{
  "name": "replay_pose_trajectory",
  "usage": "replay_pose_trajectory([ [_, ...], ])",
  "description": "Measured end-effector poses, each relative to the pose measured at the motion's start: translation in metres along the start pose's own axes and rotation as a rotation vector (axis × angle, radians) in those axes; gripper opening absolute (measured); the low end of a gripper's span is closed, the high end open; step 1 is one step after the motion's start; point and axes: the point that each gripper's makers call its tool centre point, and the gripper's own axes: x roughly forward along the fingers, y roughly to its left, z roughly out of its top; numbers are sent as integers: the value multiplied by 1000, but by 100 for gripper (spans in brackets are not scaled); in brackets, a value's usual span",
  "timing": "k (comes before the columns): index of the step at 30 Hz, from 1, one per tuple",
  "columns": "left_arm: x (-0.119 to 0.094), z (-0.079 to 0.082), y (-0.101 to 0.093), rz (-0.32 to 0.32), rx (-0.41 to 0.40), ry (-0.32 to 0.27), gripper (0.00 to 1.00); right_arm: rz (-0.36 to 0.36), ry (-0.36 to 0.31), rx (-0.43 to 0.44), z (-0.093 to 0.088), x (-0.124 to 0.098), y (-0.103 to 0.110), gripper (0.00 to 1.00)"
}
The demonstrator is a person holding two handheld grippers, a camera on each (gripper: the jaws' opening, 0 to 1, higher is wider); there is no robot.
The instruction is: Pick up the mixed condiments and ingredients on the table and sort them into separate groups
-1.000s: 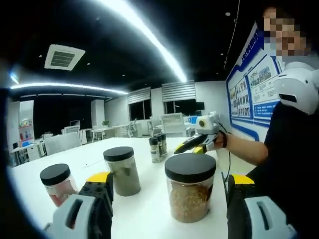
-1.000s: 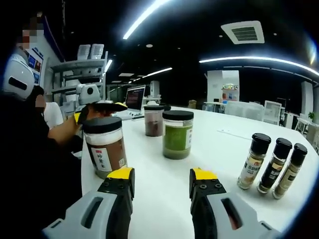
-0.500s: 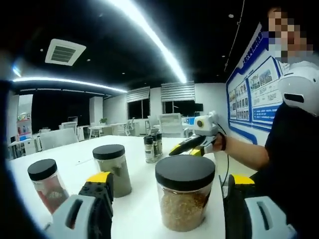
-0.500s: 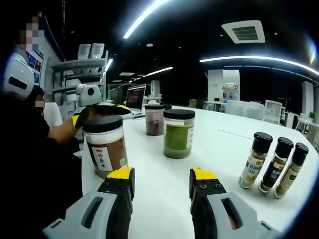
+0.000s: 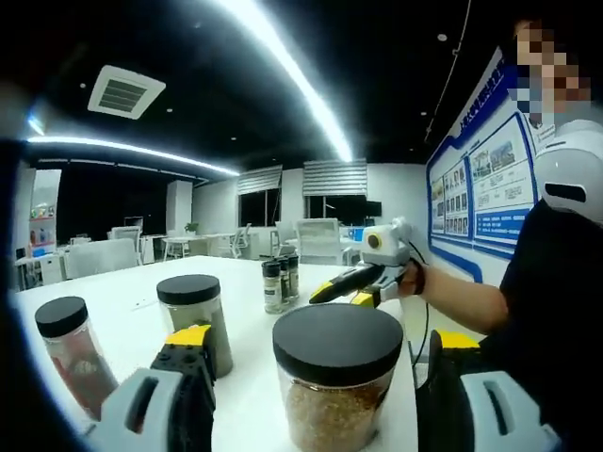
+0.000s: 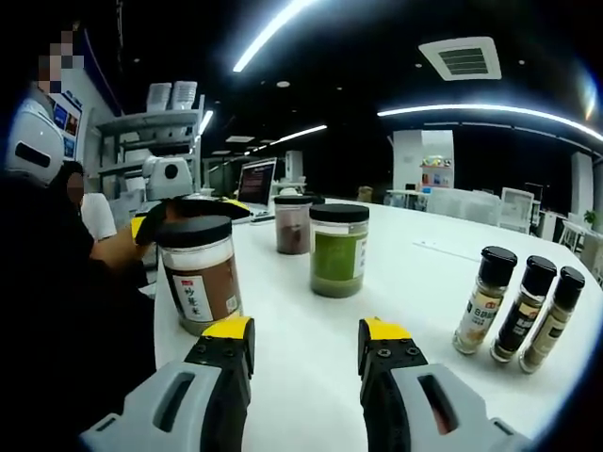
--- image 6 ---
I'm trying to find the stack of white containers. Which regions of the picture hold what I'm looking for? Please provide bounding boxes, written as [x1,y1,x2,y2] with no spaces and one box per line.
[171,80,199,110]
[146,82,173,112]

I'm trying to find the brown label ingredient jar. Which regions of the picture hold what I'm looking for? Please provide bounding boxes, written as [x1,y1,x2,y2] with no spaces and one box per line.
[157,215,244,336]

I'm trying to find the ceiling air vent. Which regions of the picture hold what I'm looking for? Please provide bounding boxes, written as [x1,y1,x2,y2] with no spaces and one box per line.
[417,36,502,82]

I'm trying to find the white chest device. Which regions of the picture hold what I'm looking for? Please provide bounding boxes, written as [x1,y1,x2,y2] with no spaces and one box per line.
[5,91,65,187]

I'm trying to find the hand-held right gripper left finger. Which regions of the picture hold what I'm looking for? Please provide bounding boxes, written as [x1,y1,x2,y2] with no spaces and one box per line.
[79,315,256,452]

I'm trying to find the open laptop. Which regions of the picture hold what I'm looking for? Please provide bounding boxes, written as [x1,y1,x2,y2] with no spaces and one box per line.
[236,157,278,222]

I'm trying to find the beige label condiment bottle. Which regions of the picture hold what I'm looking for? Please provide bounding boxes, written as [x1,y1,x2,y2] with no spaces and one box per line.
[517,266,587,375]

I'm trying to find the maroon ingredient jar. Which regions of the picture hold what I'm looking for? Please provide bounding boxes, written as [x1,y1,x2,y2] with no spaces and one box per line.
[273,195,314,255]

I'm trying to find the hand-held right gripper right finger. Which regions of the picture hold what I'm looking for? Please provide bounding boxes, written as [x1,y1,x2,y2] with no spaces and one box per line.
[357,317,533,452]

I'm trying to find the green label ingredient jar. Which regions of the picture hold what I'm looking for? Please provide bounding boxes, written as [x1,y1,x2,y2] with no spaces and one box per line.
[308,203,371,299]

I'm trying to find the white label condiment bottle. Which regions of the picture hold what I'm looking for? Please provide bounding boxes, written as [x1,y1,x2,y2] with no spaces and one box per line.
[451,245,519,355]

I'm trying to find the short ceiling light strip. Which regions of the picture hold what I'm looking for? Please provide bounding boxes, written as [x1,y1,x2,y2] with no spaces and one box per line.
[277,124,329,147]

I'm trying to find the person's black clothing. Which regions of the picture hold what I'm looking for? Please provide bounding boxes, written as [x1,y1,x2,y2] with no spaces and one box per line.
[0,162,159,452]

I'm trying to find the white chair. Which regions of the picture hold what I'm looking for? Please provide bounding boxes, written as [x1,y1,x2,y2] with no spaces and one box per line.
[498,186,536,234]

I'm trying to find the blue wall poster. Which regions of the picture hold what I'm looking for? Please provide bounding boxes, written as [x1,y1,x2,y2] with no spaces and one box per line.
[49,91,84,159]

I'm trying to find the black label condiment bottle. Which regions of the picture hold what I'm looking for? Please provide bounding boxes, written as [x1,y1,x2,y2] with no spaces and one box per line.
[489,255,559,363]

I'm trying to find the colourful display shelf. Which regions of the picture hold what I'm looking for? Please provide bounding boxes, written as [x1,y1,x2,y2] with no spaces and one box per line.
[418,157,453,194]

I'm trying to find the curved ceiling light strip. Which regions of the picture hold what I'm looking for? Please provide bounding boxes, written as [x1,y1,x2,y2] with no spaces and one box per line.
[376,104,603,142]

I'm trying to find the white metal shelf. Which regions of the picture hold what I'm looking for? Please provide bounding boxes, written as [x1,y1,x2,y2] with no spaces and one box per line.
[93,96,206,203]

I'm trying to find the white table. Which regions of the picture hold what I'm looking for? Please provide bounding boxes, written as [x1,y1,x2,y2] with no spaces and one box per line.
[153,197,603,452]

